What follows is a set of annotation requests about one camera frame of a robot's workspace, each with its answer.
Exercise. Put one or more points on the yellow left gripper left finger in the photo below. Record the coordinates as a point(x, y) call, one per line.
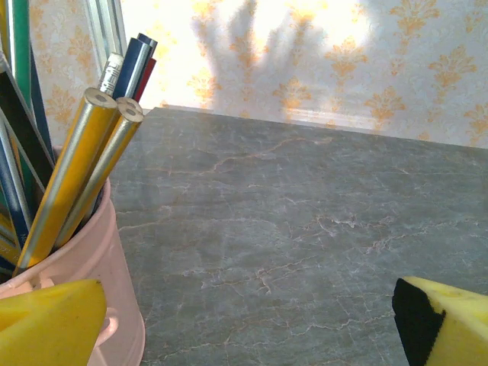
point(49, 328)

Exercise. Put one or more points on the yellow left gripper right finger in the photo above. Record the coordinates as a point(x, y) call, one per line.
point(457, 328)

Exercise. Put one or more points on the pink pencil cup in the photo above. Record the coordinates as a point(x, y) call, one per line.
point(114, 267)

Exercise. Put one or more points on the yellow pencil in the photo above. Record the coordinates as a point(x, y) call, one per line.
point(110, 160)
point(65, 183)

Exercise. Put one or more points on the black flat pencil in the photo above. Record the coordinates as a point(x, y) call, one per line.
point(19, 114)

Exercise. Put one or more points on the pencil with white eraser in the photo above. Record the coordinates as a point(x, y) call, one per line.
point(111, 74)

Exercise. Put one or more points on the red pencil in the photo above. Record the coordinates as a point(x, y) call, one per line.
point(146, 78)

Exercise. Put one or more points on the dark blue pencil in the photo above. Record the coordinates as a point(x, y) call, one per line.
point(131, 68)
point(149, 40)

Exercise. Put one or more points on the green pencil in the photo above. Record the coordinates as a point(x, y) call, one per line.
point(21, 45)

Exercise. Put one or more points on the aluminium frame post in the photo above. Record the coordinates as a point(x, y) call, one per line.
point(104, 23)

